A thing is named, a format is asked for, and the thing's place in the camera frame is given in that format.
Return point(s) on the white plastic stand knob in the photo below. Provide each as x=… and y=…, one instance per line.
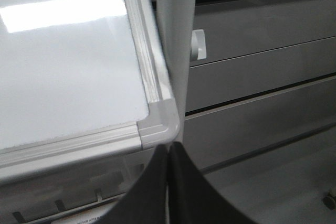
x=198, y=45

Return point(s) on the grey drawer cabinet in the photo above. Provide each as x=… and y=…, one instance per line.
x=268, y=78

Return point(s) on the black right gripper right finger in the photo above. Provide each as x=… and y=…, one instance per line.
x=192, y=199

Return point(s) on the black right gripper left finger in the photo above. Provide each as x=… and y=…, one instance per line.
x=145, y=201

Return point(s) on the grey perforated pen tray shelf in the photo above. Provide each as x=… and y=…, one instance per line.
x=72, y=187

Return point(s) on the grey whiteboard stand post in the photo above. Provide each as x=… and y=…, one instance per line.
x=175, y=22

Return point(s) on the white whiteboard with aluminium frame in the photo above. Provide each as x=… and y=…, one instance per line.
x=80, y=79

